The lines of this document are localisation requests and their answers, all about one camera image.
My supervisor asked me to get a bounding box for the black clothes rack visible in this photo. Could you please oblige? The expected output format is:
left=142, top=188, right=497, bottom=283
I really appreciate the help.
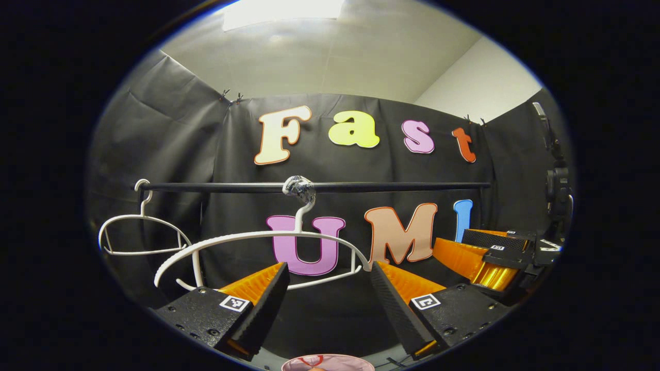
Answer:
left=135, top=180, right=493, bottom=243

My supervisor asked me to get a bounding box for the pink laundry hamper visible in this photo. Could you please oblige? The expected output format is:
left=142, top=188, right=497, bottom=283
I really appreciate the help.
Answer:
left=281, top=354, right=375, bottom=371

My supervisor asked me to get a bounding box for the black backdrop cloth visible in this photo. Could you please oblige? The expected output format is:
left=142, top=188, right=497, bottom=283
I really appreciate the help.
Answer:
left=85, top=49, right=573, bottom=356

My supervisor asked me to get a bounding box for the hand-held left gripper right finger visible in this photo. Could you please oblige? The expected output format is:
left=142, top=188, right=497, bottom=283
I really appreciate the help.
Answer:
left=369, top=261, right=511, bottom=361

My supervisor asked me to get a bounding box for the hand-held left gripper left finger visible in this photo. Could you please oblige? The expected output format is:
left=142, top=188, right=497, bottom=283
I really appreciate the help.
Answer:
left=154, top=262, right=289, bottom=364

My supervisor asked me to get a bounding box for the plain white clothes hanger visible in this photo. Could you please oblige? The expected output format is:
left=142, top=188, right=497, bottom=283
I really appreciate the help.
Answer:
left=98, top=179, right=192, bottom=257

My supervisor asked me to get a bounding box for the white hanger with taped hook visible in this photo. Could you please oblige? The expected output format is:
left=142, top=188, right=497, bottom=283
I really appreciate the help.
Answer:
left=154, top=175, right=372, bottom=292

